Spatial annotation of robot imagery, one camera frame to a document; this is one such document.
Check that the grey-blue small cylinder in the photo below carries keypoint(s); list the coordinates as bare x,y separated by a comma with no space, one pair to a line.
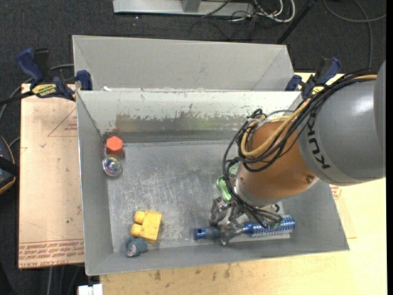
137,246

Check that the orange hexagonal block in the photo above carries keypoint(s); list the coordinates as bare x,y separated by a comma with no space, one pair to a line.
114,145

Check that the blue ribbed metal tool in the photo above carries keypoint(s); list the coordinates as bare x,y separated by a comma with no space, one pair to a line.
276,226

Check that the brown cardboard board red print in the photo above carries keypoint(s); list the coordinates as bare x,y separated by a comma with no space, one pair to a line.
49,180

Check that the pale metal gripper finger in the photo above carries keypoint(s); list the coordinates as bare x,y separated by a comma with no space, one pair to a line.
228,234
217,212

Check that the grey metal bin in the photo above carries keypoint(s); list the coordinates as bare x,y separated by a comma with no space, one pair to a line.
184,177

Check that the yellow toy building block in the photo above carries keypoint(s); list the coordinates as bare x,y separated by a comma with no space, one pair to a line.
149,226

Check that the clear glass ball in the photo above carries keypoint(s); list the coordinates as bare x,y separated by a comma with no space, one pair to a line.
112,166

